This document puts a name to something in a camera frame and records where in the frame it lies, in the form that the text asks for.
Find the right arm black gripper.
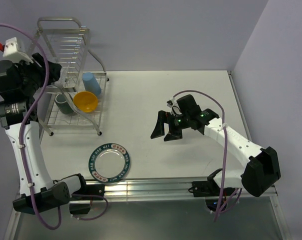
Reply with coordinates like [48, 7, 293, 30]
[150, 110, 190, 142]

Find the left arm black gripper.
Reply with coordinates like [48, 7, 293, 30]
[12, 52, 61, 96]

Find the clear glass cup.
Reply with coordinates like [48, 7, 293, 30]
[55, 66, 70, 86]

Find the dark grey mug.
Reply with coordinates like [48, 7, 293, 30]
[54, 93, 76, 116]

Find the blue plastic cup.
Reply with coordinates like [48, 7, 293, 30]
[82, 72, 102, 97]

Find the yellow plastic bowl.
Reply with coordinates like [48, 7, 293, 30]
[73, 91, 98, 113]

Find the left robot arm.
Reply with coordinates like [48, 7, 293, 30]
[0, 53, 89, 215]

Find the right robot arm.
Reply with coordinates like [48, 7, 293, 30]
[41, 70, 261, 195]

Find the metal dish rack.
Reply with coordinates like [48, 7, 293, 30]
[34, 16, 109, 136]

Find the white plate green rim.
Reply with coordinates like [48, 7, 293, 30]
[88, 143, 131, 184]

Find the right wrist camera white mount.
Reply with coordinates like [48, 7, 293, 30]
[166, 97, 181, 116]

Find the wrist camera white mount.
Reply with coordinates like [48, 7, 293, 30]
[2, 37, 33, 64]
[166, 97, 181, 116]

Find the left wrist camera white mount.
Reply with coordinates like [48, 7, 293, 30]
[2, 37, 33, 64]

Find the aluminium table edge rail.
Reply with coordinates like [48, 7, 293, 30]
[14, 174, 278, 205]

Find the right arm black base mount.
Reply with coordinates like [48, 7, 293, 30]
[188, 180, 236, 212]

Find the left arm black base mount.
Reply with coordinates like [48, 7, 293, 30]
[69, 184, 109, 221]

